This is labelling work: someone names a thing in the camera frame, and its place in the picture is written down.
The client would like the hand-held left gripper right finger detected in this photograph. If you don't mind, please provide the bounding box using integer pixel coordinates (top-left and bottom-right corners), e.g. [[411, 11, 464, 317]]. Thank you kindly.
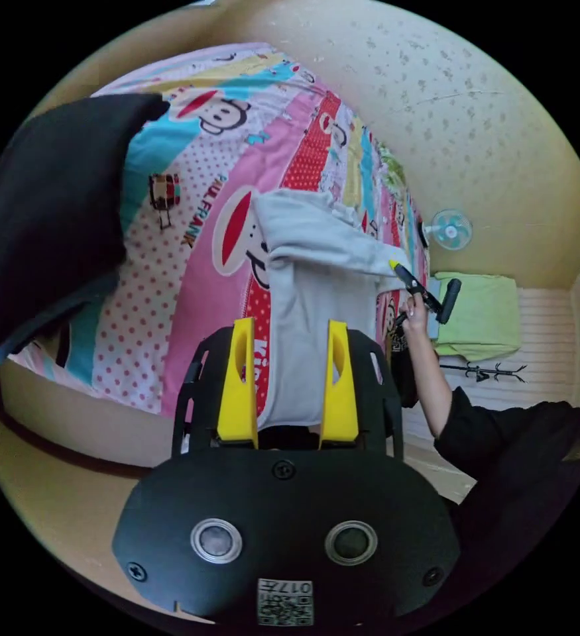
[[318, 319, 360, 444]]

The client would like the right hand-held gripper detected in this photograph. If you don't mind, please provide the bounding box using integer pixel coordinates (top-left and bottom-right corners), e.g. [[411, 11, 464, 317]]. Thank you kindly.
[[388, 258, 443, 329]]

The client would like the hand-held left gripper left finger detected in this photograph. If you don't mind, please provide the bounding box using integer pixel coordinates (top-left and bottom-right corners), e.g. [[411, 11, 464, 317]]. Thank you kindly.
[[216, 317, 260, 444]]

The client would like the white long sleeve shirt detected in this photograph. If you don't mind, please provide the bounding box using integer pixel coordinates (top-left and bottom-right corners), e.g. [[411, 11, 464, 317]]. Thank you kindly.
[[252, 188, 412, 428]]

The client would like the person's right forearm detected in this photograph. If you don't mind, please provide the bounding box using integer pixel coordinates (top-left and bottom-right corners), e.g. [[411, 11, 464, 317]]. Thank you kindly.
[[404, 325, 455, 439]]

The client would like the person's right hand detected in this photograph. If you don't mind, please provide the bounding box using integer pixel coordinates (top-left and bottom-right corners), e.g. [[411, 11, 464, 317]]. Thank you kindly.
[[400, 293, 431, 335]]

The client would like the light green cloth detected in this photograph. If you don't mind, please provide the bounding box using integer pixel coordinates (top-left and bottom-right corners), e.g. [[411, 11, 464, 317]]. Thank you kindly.
[[428, 272, 520, 362]]

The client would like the bed with cartoon printed sheet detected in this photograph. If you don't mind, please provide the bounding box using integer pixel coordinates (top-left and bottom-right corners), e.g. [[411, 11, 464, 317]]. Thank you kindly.
[[0, 42, 432, 470]]

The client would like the black coat rack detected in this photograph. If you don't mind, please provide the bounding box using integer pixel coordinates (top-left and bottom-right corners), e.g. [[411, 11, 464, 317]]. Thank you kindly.
[[438, 361, 528, 384]]

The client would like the person's body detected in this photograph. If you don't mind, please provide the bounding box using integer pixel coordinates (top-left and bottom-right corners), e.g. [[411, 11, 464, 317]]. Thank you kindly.
[[436, 248, 580, 572]]

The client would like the pile of dark clothes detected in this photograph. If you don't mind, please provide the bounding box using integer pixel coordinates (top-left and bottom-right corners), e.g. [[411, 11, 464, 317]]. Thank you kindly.
[[0, 91, 171, 371]]

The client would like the wall fan with blue blades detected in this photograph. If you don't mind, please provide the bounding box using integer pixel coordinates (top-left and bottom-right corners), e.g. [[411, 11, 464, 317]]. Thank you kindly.
[[421, 208, 473, 250]]

